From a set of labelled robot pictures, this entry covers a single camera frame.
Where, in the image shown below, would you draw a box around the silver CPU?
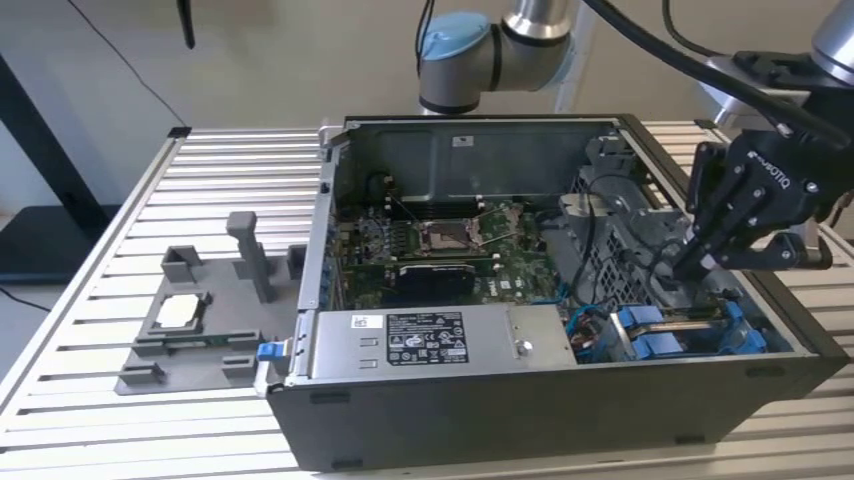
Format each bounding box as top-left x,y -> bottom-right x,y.
153,294 -> 201,329

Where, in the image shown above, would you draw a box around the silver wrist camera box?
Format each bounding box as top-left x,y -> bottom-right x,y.
696,57 -> 801,129

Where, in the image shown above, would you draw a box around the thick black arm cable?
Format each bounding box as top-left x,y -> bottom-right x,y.
579,0 -> 848,151

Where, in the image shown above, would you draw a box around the black cable loop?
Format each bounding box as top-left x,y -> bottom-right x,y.
412,0 -> 439,64

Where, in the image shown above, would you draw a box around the grey metal disk bay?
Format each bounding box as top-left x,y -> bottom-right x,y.
539,164 -> 741,311

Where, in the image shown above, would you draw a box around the grey parts rack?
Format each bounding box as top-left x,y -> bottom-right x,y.
113,210 -> 308,399

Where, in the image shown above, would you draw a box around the black open PC case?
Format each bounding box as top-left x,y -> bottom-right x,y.
264,112 -> 850,474

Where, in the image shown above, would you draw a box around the thin black wall cable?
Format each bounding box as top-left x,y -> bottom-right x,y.
65,0 -> 192,131

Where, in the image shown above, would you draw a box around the black RAM slots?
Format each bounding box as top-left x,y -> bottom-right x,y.
392,194 -> 485,219

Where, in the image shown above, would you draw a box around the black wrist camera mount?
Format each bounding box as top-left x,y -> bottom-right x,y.
729,49 -> 854,94

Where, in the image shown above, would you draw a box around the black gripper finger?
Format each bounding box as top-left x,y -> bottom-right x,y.
696,231 -> 835,282
671,141 -> 729,281

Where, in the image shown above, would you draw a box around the silver power supply unit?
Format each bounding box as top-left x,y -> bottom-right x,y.
309,304 -> 579,379

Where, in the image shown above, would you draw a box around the long black case wire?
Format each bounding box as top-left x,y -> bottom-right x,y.
571,172 -> 661,301

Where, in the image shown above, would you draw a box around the black desk frame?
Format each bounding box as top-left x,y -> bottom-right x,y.
0,52 -> 121,286

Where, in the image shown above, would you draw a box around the open socket cover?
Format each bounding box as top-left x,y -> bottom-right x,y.
476,203 -> 529,242

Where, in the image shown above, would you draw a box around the blue data wire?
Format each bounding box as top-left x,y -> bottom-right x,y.
537,284 -> 615,364

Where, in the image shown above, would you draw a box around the green motherboard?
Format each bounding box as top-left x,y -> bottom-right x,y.
332,197 -> 568,311

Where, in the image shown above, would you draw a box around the black graphics card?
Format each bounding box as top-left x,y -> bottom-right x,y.
396,262 -> 479,304

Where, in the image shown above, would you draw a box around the CPU socket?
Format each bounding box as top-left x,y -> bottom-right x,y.
412,217 -> 488,256

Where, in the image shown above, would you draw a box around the black hanging strap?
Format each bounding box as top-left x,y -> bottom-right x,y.
176,0 -> 196,50

